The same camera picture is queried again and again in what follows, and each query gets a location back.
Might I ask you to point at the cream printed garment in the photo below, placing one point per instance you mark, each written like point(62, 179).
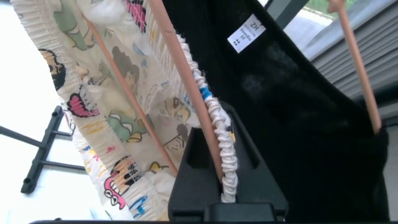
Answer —
point(102, 93)

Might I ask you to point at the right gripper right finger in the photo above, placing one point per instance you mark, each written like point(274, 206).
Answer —
point(258, 183)

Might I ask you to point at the pink clothes hanger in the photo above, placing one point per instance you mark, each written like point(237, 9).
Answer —
point(360, 71)
point(186, 77)

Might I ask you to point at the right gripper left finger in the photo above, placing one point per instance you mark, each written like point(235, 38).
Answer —
point(192, 180)

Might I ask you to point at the black clothes rack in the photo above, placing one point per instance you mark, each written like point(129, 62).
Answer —
point(40, 155)

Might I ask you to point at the black garment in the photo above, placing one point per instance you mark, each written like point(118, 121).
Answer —
point(311, 124)

